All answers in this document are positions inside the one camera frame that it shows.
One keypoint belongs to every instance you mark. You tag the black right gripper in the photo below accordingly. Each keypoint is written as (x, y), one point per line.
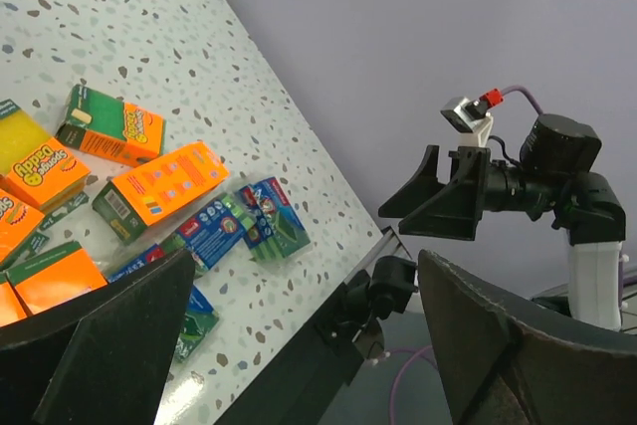
(477, 184)

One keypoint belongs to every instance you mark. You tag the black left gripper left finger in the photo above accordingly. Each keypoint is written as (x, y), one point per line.
(101, 358)

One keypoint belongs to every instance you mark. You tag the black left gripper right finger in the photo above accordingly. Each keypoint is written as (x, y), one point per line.
(505, 360)

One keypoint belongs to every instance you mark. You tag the orange sponge pack barcode sticker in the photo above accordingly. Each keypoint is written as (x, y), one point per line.
(54, 277)

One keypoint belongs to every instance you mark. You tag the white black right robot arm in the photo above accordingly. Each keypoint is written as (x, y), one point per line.
(553, 174)

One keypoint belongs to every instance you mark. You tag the blue Vileda pack left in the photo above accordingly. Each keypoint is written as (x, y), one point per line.
(200, 316)

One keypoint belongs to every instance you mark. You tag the blue vileda pack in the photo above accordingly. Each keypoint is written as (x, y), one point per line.
(200, 316)
(277, 233)
(211, 232)

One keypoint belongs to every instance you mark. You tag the green top sponge box left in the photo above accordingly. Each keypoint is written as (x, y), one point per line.
(20, 238)

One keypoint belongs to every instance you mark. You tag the green sponge box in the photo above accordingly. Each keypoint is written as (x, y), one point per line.
(20, 238)
(110, 128)

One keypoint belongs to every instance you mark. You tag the orange back sponge box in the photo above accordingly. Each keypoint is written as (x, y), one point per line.
(135, 201)

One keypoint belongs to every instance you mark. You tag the blue Vileda pack middle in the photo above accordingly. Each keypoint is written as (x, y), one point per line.
(211, 232)

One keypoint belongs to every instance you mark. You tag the blue Vileda pack right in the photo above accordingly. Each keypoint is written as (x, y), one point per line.
(277, 233)

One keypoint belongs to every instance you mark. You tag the yellow top sponge box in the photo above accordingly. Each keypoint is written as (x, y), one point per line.
(35, 167)

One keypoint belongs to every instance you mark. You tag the green top sponge box right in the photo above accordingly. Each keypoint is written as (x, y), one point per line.
(110, 128)

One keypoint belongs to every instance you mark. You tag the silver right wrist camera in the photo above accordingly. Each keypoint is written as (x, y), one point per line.
(471, 119)

